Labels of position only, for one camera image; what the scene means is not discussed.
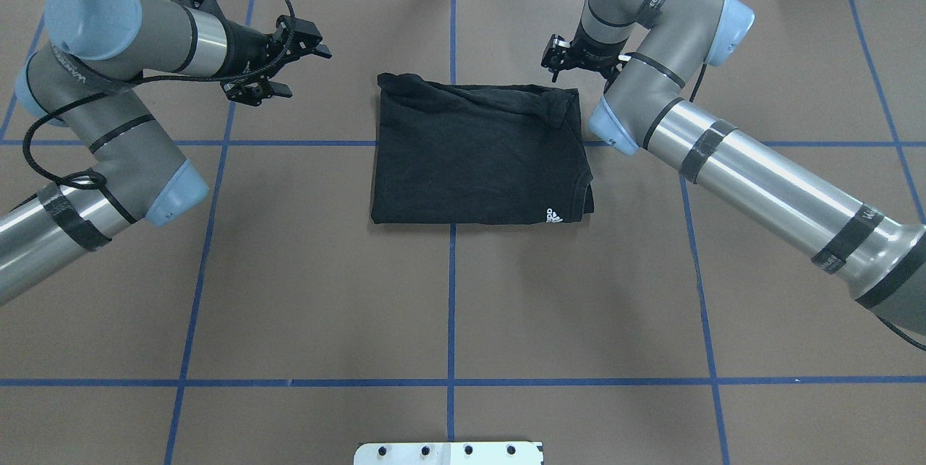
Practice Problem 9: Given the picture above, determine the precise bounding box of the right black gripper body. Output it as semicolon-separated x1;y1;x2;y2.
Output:
541;25;627;84

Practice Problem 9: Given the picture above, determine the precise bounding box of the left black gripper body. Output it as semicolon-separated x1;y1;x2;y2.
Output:
217;14;333;106

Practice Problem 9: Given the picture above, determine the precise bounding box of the black printed t-shirt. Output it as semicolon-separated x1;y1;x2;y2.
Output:
371;73;595;226

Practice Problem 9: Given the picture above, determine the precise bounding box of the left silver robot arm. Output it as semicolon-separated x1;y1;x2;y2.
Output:
1;0;331;304

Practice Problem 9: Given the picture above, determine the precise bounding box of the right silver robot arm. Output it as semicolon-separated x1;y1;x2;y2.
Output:
541;0;925;334

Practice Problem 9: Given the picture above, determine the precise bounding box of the white central pedestal column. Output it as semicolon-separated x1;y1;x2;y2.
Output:
353;440;545;464

